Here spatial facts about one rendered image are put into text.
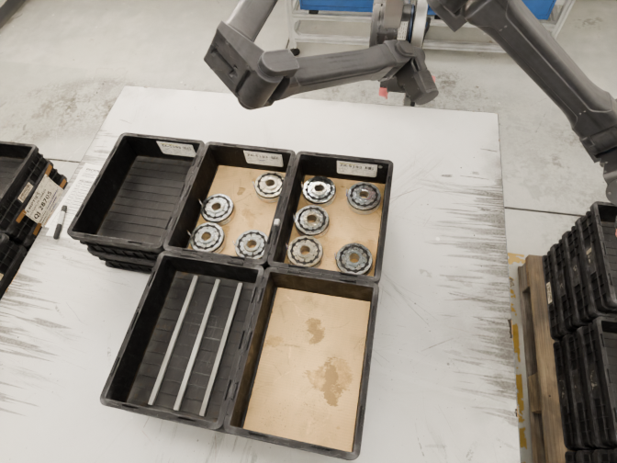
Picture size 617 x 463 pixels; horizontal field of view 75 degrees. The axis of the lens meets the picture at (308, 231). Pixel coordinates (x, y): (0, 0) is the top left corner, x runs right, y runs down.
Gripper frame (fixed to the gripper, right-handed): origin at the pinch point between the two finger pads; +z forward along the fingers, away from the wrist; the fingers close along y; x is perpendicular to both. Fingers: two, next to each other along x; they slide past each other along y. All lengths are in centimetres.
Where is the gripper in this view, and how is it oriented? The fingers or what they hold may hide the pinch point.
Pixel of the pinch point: (404, 96)
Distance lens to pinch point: 123.0
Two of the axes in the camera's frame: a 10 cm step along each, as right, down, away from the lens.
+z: 1.3, 1.5, 9.8
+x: 1.6, -9.8, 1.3
